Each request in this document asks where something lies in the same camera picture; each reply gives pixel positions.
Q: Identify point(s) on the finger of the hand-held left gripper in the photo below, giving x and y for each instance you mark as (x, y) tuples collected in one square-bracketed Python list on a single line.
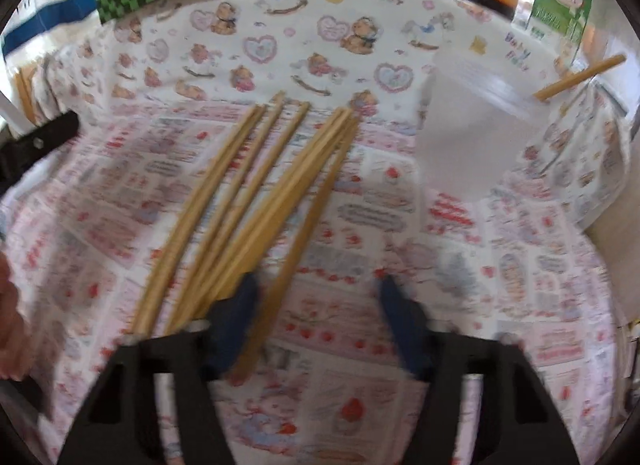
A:
[(37, 145)]

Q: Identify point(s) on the translucent white plastic cup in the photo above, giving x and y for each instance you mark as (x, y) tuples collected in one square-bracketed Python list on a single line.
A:
[(470, 135)]

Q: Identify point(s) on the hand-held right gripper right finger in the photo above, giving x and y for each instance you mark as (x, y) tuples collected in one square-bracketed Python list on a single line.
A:
[(406, 332)]

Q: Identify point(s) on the bunch of wooden chopsticks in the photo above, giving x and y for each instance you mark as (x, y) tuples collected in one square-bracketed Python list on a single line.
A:
[(287, 185)]

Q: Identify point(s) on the slim wooden chopstick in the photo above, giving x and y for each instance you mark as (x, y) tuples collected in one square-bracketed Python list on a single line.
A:
[(580, 76), (299, 245)]

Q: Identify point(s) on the strawberry rabbit print cloth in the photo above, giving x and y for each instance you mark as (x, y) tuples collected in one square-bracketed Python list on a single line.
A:
[(350, 395)]

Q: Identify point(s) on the bear print white cloth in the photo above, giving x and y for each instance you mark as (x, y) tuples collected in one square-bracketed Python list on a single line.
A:
[(300, 35)]

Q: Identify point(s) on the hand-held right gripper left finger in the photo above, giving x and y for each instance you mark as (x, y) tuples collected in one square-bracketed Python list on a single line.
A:
[(234, 330)]

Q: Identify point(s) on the green white carton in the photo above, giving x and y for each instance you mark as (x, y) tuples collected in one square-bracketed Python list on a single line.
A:
[(560, 10)]

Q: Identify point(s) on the blue white red striped cloth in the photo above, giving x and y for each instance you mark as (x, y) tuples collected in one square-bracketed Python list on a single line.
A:
[(50, 12)]

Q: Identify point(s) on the person's left hand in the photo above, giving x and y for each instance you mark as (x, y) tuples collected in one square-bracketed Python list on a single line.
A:
[(9, 320)]

